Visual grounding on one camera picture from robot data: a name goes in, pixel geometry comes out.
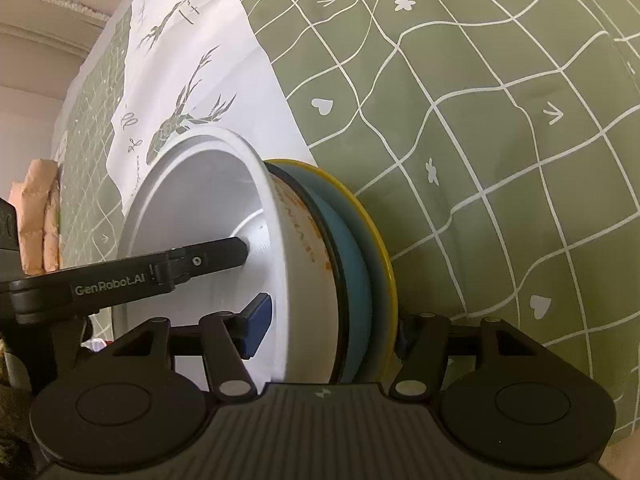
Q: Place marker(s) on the finger of the black genrobot left gripper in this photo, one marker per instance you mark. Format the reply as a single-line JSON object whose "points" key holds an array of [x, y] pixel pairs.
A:
{"points": [[87, 289]]}

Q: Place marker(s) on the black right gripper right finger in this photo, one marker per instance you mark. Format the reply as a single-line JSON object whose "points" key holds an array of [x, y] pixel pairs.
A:
{"points": [[425, 343]]}

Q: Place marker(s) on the yellow plate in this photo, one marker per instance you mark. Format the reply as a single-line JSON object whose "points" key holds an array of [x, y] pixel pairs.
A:
{"points": [[383, 290]]}

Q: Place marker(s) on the green patterned tablecloth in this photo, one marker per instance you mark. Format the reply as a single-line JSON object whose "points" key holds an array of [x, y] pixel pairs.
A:
{"points": [[494, 143]]}

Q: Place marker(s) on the white bowl orange print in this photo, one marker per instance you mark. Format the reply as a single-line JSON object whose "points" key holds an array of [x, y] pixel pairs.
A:
{"points": [[208, 185]]}

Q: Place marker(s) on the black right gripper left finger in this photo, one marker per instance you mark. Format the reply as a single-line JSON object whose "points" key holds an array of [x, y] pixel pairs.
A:
{"points": [[223, 340]]}

